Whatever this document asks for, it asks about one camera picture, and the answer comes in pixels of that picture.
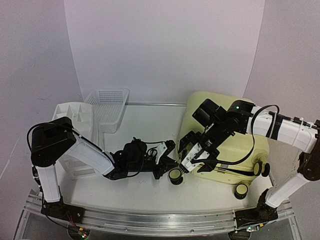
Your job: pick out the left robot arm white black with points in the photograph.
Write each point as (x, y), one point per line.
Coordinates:
(49, 142)

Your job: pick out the white perforated plastic basket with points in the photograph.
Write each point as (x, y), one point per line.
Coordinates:
(109, 106)

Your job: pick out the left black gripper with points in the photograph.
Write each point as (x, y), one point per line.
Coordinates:
(165, 162)

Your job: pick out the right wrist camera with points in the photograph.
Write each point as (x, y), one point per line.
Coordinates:
(193, 158)

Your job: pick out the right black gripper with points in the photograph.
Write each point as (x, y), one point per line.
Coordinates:
(190, 137)

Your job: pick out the white plastic drawer organizer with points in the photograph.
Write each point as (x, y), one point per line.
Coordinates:
(82, 117)

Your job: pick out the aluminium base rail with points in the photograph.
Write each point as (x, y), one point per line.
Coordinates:
(167, 224)

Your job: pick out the pale yellow hard-shell suitcase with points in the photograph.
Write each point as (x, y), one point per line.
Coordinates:
(245, 154)

